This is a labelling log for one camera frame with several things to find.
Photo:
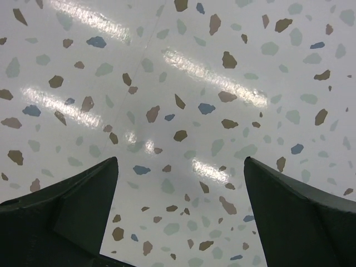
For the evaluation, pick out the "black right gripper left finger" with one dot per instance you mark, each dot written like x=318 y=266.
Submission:
x=62 y=224

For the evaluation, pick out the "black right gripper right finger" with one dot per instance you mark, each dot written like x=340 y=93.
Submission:
x=299 y=225

